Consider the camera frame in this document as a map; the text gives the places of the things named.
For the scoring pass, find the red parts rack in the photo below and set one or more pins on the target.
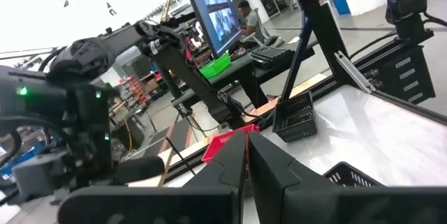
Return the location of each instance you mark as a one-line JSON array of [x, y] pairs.
[[138, 89]]

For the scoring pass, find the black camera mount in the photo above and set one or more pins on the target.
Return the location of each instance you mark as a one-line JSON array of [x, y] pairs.
[[406, 0]]

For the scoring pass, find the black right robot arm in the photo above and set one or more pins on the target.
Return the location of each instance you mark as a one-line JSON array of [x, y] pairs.
[[195, 77]]

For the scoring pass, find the grey office chair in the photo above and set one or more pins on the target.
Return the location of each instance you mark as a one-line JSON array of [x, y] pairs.
[[269, 37]]

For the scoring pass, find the black aluminium table frame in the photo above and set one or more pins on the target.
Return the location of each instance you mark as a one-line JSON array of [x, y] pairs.
[[419, 110]]

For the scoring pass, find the black hazard-striped floor mat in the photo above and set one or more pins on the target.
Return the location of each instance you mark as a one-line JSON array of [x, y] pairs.
[[178, 136]]

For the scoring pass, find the person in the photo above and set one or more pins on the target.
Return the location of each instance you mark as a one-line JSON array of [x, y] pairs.
[[253, 20]]

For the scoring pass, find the black electronics box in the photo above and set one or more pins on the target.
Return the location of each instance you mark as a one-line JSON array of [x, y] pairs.
[[406, 74]]

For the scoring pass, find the black keyboard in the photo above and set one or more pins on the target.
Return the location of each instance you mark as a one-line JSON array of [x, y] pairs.
[[272, 57]]

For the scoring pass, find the red slotted plastic basket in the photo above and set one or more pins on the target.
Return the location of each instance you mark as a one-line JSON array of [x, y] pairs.
[[220, 143]]

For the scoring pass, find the green plastic basket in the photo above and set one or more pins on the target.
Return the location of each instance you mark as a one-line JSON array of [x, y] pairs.
[[216, 66]]

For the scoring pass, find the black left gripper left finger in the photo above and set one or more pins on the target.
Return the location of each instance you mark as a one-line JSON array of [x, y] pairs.
[[209, 199]]

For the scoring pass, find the computer monitor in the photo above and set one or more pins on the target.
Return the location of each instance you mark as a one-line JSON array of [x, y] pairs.
[[213, 7]]

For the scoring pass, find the silver aluminium extrusion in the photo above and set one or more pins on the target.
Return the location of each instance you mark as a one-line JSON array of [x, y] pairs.
[[354, 72]]

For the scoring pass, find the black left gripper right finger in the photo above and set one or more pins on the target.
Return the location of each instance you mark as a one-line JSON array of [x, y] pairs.
[[279, 196]]

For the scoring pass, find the black slotted plastic basket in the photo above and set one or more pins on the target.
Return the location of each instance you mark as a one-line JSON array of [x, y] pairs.
[[349, 177], [295, 119]]

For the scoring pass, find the black desk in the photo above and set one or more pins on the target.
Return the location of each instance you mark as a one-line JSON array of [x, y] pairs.
[[249, 81]]

